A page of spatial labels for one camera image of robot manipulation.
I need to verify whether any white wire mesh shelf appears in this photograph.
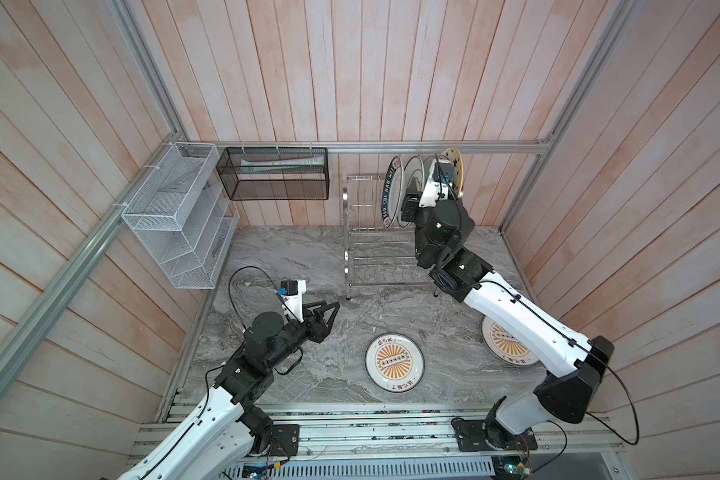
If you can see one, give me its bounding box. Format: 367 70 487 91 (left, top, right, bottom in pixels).
122 142 240 290

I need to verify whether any cat and stars orange-rim plate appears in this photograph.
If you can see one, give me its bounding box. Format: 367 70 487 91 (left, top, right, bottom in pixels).
439 147 464 199

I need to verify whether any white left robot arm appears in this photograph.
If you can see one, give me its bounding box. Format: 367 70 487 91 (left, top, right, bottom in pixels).
121 301 340 479

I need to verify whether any stainless steel dish rack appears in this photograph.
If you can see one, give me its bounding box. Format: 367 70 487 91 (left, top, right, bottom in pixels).
342 174 432 299

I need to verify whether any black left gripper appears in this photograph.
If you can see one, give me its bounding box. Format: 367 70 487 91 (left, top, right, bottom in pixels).
266 299 340 371

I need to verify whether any black mesh wall basket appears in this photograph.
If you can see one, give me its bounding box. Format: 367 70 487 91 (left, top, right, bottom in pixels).
216 146 331 201

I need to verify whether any pale green plate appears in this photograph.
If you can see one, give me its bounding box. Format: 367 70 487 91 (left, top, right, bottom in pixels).
423 156 437 181

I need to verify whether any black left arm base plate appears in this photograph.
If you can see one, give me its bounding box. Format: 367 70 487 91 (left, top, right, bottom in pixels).
260 423 300 458

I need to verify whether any orange sunburst plate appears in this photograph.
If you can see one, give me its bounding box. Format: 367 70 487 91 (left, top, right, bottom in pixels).
481 317 540 367
364 333 425 393

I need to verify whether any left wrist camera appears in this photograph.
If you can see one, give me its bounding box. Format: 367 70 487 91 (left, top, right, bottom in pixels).
277 280 306 323

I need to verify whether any white plate with flower outline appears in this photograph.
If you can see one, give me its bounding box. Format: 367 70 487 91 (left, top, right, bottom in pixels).
404 155 424 195

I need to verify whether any dark-rim lettered white plate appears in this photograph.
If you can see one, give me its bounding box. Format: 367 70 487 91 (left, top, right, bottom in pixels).
381 156 404 228

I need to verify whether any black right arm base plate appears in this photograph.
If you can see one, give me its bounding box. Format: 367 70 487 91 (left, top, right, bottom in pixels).
451 417 538 452

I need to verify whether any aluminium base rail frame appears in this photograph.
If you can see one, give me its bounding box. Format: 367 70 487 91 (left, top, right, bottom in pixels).
125 401 625 480

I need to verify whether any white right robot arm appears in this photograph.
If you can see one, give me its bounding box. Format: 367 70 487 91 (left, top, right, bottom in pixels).
402 198 614 449

